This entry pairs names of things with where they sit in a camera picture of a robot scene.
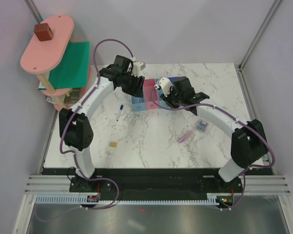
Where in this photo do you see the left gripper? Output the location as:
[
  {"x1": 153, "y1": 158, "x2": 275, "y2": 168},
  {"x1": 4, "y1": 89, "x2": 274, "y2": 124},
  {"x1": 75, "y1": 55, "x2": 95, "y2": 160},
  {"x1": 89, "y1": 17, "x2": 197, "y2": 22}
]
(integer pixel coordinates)
[{"x1": 119, "y1": 72, "x2": 145, "y2": 98}]

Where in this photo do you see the blue cap marker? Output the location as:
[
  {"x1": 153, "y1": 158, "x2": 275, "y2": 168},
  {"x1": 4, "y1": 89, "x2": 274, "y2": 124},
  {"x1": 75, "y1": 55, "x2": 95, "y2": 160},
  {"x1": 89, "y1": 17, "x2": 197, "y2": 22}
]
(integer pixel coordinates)
[{"x1": 116, "y1": 105, "x2": 124, "y2": 121}]

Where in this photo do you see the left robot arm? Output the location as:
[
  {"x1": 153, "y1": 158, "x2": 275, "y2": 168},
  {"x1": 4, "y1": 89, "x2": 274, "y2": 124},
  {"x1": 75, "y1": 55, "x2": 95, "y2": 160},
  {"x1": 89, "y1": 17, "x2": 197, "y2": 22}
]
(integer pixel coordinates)
[{"x1": 59, "y1": 56, "x2": 146, "y2": 192}]

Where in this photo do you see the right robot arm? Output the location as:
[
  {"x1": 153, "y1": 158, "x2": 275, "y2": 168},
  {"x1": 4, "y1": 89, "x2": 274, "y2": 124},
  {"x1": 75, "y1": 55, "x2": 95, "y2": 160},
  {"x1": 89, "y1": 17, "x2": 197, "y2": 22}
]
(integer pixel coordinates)
[{"x1": 155, "y1": 77, "x2": 268, "y2": 192}]

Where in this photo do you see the light blue bin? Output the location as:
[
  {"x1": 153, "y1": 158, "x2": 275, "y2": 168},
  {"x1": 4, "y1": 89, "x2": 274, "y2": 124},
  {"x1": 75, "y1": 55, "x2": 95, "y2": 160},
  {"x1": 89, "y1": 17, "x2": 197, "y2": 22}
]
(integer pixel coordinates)
[
  {"x1": 154, "y1": 78, "x2": 167, "y2": 107},
  {"x1": 131, "y1": 96, "x2": 146, "y2": 112}
]

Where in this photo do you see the purple plastic bin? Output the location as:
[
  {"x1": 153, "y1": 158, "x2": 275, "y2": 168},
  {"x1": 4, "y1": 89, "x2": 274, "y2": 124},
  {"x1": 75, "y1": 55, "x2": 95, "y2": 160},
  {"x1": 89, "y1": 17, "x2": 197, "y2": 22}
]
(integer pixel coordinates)
[{"x1": 168, "y1": 77, "x2": 180, "y2": 82}]

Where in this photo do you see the light blue bin leftmost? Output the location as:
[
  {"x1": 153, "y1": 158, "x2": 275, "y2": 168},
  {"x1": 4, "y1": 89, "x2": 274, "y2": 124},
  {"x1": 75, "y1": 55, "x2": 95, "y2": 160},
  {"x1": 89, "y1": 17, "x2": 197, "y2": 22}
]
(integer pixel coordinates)
[{"x1": 131, "y1": 96, "x2": 146, "y2": 112}]

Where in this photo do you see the pink plastic bin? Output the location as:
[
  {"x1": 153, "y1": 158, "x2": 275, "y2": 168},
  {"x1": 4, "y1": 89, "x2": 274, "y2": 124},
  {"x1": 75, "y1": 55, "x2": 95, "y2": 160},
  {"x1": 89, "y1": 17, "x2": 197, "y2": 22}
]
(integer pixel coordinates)
[{"x1": 143, "y1": 79, "x2": 159, "y2": 110}]

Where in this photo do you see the black Canon setup booklet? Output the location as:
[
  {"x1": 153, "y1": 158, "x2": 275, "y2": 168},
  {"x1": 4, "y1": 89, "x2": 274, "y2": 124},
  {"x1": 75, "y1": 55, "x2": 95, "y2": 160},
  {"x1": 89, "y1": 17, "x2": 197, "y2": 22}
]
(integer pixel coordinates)
[{"x1": 63, "y1": 88, "x2": 81, "y2": 104}]

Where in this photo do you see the green folder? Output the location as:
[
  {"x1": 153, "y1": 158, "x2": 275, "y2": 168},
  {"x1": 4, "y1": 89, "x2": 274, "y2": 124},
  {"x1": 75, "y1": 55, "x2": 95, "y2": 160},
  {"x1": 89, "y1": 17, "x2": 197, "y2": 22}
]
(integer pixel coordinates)
[{"x1": 43, "y1": 42, "x2": 90, "y2": 89}]

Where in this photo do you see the yellow eraser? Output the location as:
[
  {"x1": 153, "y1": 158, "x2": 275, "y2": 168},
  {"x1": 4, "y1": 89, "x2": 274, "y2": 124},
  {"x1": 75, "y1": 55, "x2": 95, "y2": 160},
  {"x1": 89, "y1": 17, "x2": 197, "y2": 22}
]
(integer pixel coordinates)
[{"x1": 109, "y1": 142, "x2": 117, "y2": 148}]

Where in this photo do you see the pink wooden shelf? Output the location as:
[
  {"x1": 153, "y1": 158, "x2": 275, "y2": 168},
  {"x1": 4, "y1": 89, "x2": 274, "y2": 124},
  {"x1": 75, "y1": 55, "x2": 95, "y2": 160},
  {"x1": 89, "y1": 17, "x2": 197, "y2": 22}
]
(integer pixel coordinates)
[{"x1": 20, "y1": 15, "x2": 91, "y2": 111}]

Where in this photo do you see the brown wooden block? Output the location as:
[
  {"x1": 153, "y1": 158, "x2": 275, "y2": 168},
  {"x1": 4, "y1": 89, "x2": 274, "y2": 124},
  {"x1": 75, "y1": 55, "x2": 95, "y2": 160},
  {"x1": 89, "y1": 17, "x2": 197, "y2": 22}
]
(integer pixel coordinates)
[{"x1": 34, "y1": 23, "x2": 53, "y2": 41}]

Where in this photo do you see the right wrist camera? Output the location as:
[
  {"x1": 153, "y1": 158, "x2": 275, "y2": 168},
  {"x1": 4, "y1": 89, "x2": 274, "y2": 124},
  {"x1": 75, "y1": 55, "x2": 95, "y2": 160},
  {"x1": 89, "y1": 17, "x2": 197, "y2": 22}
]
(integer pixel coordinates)
[{"x1": 154, "y1": 77, "x2": 173, "y2": 97}]

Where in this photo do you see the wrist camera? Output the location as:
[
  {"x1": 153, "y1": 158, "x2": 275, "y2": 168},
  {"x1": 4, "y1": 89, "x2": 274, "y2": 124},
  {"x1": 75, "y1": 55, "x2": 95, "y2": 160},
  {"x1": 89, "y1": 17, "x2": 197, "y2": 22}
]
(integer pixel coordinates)
[
  {"x1": 154, "y1": 77, "x2": 173, "y2": 97},
  {"x1": 131, "y1": 61, "x2": 146, "y2": 77}
]

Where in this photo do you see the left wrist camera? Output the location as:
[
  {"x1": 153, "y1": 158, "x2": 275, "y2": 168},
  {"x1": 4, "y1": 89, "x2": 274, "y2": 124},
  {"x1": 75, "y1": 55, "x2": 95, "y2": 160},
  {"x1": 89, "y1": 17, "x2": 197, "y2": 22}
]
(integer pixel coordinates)
[{"x1": 131, "y1": 61, "x2": 146, "y2": 77}]

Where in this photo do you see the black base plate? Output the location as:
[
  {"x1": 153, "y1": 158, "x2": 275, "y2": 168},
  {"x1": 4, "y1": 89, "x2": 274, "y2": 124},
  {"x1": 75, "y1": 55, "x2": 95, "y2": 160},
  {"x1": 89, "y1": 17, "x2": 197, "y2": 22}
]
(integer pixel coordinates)
[{"x1": 42, "y1": 167, "x2": 277, "y2": 202}]

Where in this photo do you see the white cable duct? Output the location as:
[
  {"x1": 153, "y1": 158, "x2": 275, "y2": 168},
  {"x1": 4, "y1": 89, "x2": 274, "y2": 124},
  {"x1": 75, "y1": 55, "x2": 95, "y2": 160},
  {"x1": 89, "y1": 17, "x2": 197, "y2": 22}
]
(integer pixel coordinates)
[{"x1": 35, "y1": 195, "x2": 219, "y2": 205}]

